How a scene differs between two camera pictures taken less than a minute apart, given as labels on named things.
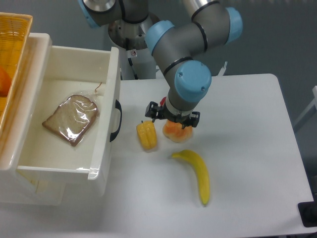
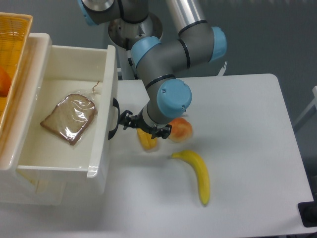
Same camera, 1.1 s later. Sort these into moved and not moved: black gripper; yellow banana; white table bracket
Moved: black gripper
Not moved: white table bracket; yellow banana
